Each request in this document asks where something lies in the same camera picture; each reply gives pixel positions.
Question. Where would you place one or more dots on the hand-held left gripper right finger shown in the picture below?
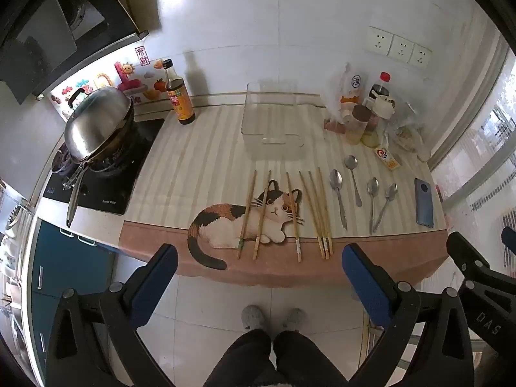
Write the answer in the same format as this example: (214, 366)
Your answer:
(365, 286)

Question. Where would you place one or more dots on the person's right leg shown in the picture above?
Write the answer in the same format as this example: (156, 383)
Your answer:
(310, 363)

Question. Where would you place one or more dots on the pink wrapped packet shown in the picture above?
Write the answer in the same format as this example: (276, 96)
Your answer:
(334, 126)

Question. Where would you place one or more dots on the white wall socket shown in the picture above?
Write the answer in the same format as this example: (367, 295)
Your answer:
(420, 55)
(379, 41)
(402, 48)

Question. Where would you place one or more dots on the person's leg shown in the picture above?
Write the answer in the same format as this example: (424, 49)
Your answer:
(310, 363)
(242, 363)

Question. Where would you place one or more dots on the colourful wall stickers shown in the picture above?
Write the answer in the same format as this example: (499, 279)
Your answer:
(86, 84)

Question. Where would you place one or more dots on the black gas stove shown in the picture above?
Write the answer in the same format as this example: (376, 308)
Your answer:
(115, 187)

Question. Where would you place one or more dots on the clear plastic container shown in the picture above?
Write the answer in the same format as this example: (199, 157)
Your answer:
(250, 123)

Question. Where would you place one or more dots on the group of wooden chopsticks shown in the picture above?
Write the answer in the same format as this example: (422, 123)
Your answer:
(320, 217)

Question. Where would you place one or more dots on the black range hood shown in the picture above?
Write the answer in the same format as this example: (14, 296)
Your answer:
(40, 28)

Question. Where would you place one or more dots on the small orange wall sticker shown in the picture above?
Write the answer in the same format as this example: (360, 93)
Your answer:
(158, 64)

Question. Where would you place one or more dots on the metal spoon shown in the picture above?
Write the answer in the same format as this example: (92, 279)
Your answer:
(350, 163)
(336, 179)
(391, 190)
(372, 187)

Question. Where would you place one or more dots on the grey slipper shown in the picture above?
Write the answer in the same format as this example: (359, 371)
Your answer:
(295, 319)
(252, 317)

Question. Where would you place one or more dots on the white lidded jar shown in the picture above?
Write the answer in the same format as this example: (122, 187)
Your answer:
(383, 107)

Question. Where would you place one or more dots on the blue smartphone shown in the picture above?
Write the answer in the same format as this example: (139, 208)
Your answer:
(424, 203)

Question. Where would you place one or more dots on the blue kitchen cabinet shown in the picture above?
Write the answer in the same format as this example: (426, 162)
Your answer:
(68, 266)

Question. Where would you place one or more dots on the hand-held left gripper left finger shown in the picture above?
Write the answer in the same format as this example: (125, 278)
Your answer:
(155, 286)

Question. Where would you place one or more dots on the person's left leg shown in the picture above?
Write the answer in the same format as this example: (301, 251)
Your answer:
(242, 363)

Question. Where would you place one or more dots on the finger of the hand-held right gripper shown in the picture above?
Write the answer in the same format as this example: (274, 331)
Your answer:
(479, 302)
(510, 240)

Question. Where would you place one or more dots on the cat print table mat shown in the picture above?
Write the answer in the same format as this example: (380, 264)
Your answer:
(201, 161)

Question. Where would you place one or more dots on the window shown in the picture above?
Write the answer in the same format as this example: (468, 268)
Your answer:
(479, 137)

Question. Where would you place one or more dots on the dark bottle with red cap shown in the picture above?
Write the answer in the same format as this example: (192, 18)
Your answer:
(381, 84)

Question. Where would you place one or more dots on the soy sauce bottle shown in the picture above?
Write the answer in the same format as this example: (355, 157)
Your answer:
(181, 105)

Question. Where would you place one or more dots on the small orange white packet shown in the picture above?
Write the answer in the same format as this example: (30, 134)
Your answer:
(387, 158)

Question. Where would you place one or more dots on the jar with brown lid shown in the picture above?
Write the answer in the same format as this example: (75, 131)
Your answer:
(358, 123)

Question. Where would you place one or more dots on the red square wall sticker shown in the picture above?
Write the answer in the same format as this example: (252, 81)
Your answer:
(141, 55)

